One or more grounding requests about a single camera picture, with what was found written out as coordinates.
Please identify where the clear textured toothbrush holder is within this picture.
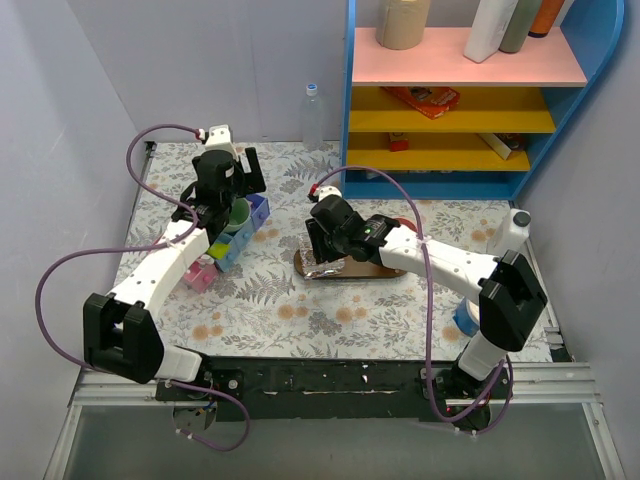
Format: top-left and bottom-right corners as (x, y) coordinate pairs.
(294, 235), (346, 280)

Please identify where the green plastic cup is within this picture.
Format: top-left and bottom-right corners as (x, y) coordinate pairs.
(224, 198), (251, 234)

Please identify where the pink plastic cup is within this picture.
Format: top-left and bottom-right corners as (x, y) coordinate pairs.
(395, 217), (417, 233)

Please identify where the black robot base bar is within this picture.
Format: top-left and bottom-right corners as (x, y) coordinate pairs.
(154, 354), (516, 424)

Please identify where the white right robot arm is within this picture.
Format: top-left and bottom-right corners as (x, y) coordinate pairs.
(306, 187), (547, 398)

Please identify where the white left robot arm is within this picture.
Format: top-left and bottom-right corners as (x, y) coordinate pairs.
(83, 147), (266, 400)

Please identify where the oval wooden tray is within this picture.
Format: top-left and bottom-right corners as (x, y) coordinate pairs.
(314, 257), (406, 280)

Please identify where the lime green toothpaste tube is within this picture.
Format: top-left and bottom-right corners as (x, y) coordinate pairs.
(207, 242), (230, 259)

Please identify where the purple drawer box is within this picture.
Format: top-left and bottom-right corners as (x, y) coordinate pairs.
(246, 194), (270, 232)

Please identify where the light blue drawer box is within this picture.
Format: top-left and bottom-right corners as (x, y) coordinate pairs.
(212, 221), (255, 272)

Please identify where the clear plastic water bottle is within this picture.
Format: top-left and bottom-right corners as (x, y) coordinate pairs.
(301, 83), (324, 151)

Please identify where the pink drawer box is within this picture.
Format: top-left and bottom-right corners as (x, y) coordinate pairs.
(182, 255), (218, 293)

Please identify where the red small box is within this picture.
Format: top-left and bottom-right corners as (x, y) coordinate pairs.
(388, 132), (410, 152)

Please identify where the blue wooden shelf unit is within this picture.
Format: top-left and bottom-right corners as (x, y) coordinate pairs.
(341, 1), (625, 200)

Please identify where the toilet paper roll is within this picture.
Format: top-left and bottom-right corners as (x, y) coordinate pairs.
(453, 298), (480, 337)

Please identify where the red orange snack box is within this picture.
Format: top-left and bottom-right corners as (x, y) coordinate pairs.
(383, 86), (461, 120)

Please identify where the white bottle grey cap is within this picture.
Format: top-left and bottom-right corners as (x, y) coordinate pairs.
(486, 208), (531, 256)

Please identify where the white brown flat box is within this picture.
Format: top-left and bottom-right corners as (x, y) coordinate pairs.
(477, 133), (527, 160)

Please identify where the beige paper towel roll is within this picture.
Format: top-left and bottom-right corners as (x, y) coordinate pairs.
(375, 0), (431, 50)

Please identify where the white tall bottle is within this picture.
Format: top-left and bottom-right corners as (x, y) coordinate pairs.
(463, 0), (518, 63)

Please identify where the grey green bottle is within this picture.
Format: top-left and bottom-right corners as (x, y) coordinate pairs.
(499, 0), (542, 54)

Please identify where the orange bottle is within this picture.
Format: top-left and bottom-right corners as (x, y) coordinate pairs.
(528, 0), (565, 38)

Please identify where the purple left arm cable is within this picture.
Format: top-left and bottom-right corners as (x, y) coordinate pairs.
(34, 123), (251, 453)

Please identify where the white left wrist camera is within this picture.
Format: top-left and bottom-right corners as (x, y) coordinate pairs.
(196, 124), (238, 160)

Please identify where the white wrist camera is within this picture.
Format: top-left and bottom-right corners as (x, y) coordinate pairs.
(307, 184), (342, 203)
(196, 124), (238, 160)

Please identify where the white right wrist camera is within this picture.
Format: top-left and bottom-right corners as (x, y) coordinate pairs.
(307, 184), (342, 203)

